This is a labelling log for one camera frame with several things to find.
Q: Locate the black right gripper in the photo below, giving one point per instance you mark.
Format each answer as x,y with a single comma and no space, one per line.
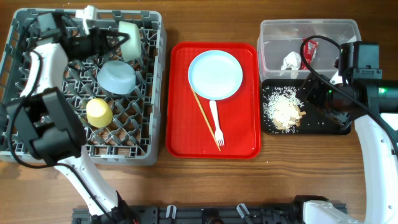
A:
311,89

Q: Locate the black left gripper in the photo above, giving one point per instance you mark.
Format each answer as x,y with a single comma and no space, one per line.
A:
104,34

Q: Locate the mint green bowl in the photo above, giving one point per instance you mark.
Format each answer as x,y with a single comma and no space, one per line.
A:
131,49

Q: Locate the rice and nut scraps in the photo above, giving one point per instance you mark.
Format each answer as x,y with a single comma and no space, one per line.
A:
282,110

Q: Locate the red snack wrapper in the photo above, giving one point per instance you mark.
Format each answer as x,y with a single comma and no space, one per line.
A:
309,53

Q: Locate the light blue bowl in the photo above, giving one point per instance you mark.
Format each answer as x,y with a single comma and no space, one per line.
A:
117,77

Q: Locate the yellow plastic cup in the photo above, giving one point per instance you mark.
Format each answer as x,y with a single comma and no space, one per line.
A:
98,113

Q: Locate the wooden chopstick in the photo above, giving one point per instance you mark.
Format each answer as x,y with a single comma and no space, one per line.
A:
205,118

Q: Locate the light blue round plate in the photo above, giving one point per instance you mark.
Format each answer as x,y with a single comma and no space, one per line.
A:
215,75

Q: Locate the white plastic fork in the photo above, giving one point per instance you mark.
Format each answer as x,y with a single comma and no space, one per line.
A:
218,132

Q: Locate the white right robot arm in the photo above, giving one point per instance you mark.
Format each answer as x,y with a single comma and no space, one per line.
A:
370,102

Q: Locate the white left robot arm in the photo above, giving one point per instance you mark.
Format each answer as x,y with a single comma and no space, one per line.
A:
48,126

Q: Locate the grey plastic dishwasher rack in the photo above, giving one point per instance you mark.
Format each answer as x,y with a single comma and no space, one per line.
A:
132,138

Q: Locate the clear plastic waste bin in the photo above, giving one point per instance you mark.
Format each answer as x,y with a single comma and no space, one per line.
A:
278,38

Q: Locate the crumpled white tissue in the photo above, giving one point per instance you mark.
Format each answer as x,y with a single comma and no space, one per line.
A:
292,61

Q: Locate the black plastic tray bin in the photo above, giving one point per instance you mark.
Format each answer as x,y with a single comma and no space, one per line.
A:
313,121

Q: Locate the red plastic tray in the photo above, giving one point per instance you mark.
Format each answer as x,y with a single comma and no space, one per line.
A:
187,134

